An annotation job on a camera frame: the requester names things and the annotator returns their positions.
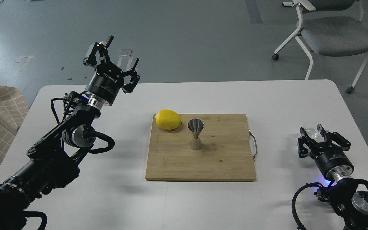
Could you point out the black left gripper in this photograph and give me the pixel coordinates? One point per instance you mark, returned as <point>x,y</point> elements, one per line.
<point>108,79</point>

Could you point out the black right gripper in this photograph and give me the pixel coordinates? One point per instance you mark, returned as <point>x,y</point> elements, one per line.
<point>328,155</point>

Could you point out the clear glass measuring cup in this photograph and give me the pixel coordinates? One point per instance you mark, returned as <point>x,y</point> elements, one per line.
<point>312,130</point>

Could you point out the steel double jigger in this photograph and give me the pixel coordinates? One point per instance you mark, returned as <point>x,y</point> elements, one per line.
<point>195,126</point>

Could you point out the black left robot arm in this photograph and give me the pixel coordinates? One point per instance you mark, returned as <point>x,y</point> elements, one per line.
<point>54,158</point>

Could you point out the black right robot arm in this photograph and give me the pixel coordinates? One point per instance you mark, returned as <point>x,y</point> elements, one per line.
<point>347,196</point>

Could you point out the yellow lemon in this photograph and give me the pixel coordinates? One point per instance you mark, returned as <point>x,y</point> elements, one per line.
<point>168,119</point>

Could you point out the wooden cutting board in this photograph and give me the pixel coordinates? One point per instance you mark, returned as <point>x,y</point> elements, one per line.
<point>225,154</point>

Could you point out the grey office chair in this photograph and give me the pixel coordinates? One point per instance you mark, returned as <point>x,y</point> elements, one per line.
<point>337,36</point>

